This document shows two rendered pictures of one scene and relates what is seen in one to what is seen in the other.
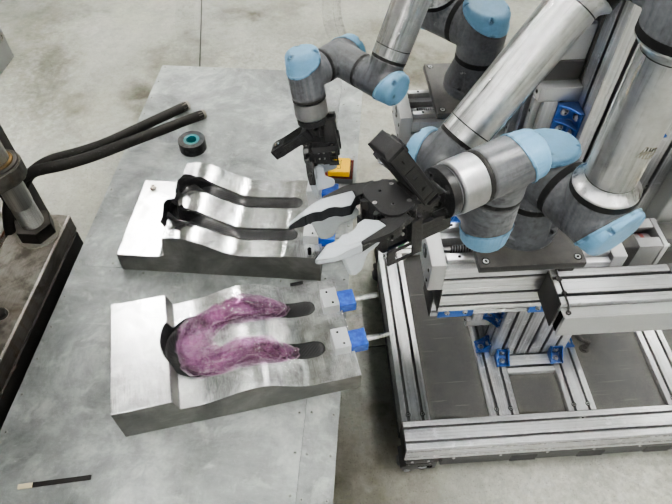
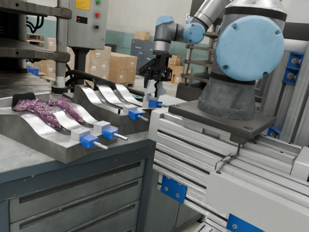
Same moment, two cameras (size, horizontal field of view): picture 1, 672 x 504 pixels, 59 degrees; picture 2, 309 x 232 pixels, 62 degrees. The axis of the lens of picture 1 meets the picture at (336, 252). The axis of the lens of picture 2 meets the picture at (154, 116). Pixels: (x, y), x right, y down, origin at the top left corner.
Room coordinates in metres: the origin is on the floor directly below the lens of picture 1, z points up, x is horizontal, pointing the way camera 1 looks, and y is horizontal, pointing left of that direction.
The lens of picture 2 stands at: (0.20, -0.68, 1.19)
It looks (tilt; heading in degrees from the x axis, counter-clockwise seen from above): 16 degrees down; 39
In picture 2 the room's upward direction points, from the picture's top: 9 degrees clockwise
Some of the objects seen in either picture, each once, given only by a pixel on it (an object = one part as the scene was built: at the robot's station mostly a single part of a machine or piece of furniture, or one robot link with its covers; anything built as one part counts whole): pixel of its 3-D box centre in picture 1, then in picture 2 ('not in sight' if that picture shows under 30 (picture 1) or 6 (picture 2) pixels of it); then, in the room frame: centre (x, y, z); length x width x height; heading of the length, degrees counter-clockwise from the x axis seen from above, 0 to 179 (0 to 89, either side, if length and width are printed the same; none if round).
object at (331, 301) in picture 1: (349, 299); (111, 133); (0.77, -0.03, 0.86); 0.13 x 0.05 x 0.05; 103
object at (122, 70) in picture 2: not in sight; (106, 68); (4.21, 4.27, 0.37); 1.20 x 0.82 x 0.74; 105
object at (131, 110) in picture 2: (331, 236); (136, 115); (0.94, 0.01, 0.89); 0.13 x 0.05 x 0.05; 86
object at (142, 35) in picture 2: not in sight; (142, 35); (6.43, 5.37, 1.26); 0.42 x 0.33 x 0.29; 97
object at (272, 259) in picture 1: (227, 218); (110, 102); (1.02, 0.28, 0.87); 0.50 x 0.26 x 0.14; 86
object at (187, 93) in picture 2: not in sight; (218, 57); (5.33, 1.99, 1.03); 1.54 x 0.94 x 2.06; 7
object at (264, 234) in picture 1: (229, 208); (111, 93); (1.01, 0.26, 0.92); 0.35 x 0.16 x 0.09; 86
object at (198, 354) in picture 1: (234, 332); (47, 106); (0.66, 0.22, 0.90); 0.26 x 0.18 x 0.08; 103
